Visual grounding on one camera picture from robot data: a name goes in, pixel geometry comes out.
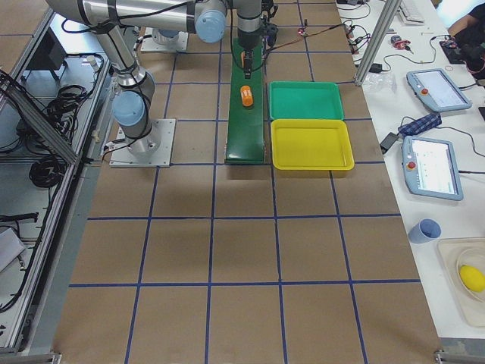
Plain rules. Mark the green conveyor belt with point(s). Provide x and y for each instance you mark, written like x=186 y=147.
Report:
x=245 y=131

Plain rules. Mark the green plastic tray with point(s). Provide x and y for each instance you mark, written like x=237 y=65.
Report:
x=305 y=100

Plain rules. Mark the yellow lemon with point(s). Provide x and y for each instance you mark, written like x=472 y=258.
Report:
x=472 y=278

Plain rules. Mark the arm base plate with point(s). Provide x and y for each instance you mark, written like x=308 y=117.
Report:
x=153 y=150
x=163 y=41

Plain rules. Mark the aluminium frame post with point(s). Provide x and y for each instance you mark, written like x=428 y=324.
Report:
x=381 y=27

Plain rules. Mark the blue plastic cup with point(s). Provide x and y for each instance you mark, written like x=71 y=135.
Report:
x=424 y=231

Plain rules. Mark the teach pendant near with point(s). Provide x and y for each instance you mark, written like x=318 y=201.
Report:
x=430 y=168

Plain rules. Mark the orange cylinder labelled 4680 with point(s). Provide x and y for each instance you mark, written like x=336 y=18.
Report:
x=246 y=96

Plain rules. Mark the teach pendant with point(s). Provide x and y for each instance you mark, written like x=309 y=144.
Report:
x=430 y=168
x=437 y=91

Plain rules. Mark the clear plastic bin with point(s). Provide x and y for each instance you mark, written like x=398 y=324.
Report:
x=463 y=261

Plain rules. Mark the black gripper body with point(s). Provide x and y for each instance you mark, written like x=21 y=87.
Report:
x=248 y=42

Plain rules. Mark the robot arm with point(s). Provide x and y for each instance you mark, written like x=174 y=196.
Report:
x=105 y=19
x=253 y=11

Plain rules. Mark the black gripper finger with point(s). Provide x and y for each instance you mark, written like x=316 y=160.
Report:
x=247 y=62

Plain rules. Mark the yellow plastic tray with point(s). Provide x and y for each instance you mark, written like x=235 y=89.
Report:
x=311 y=145

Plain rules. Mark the blue plaid pouch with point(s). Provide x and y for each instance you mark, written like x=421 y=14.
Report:
x=415 y=126

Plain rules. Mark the teach pendant far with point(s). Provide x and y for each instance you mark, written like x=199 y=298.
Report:
x=437 y=91

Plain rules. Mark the black power adapter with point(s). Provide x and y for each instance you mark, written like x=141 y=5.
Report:
x=388 y=141

